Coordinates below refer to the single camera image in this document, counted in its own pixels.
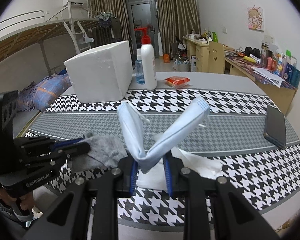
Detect blue box on desk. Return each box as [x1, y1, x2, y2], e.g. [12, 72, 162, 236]
[283, 64, 300, 88]

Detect brown curtain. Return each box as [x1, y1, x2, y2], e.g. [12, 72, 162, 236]
[88, 0, 130, 46]
[157, 0, 200, 54]

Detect houndstooth table mat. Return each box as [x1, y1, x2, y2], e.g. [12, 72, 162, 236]
[25, 88, 300, 227]

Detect wooden smiley chair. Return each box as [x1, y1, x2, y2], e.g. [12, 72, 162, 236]
[208, 41, 225, 74]

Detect balcony glass door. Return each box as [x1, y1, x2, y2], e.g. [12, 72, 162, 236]
[126, 0, 162, 58]

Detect black smartphone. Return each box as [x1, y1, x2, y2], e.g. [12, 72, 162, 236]
[263, 105, 287, 149]

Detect left hand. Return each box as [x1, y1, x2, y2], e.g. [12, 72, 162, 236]
[0, 188, 34, 224]

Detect white foam box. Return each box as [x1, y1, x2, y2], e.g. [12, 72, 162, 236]
[64, 41, 133, 103]

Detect white tissue paper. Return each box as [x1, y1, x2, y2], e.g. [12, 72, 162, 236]
[136, 147, 223, 191]

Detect metal bunk bed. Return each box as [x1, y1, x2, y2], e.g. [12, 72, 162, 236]
[0, 2, 99, 73]

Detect light blue face mask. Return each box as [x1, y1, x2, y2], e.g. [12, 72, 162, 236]
[116, 96, 211, 173]

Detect grey sock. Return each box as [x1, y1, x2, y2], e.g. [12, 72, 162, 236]
[69, 132, 128, 172]

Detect brown curtain left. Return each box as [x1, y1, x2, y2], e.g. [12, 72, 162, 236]
[88, 0, 130, 46]

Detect white papers on desk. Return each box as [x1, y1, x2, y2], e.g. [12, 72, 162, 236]
[252, 67, 284, 88]

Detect white pump lotion bottle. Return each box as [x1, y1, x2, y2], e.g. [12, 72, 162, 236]
[134, 27, 157, 90]

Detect white air conditioner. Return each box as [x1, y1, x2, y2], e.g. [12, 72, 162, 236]
[62, 0, 84, 7]

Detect blue spray bottle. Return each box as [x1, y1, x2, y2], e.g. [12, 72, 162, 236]
[135, 49, 145, 85]

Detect wooden desk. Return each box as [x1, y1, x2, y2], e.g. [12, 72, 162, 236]
[183, 37, 297, 115]

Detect blue plaid bedding bundle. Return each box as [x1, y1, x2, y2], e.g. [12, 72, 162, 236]
[17, 73, 71, 112]

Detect brown curtain right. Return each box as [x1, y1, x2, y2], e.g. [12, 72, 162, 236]
[157, 0, 200, 54]

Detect red snack packet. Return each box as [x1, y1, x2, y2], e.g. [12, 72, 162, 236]
[165, 76, 190, 89]

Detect anime girl poster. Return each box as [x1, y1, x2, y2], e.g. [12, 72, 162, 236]
[247, 5, 264, 31]

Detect orange bucket on floor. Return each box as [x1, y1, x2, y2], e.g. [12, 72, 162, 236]
[162, 54, 171, 63]

